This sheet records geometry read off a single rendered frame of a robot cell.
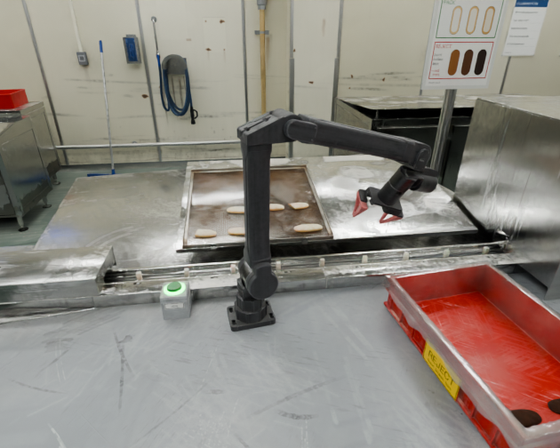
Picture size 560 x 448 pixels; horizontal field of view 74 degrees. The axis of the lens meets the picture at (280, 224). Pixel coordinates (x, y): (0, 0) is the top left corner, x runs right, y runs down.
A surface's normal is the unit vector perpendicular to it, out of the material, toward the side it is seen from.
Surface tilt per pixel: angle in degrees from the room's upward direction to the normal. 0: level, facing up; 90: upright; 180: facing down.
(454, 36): 90
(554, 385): 0
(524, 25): 90
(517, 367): 0
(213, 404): 0
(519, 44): 90
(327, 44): 90
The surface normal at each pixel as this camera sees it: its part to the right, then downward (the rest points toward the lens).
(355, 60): 0.13, 0.45
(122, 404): 0.00, -0.89
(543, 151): -0.99, 0.06
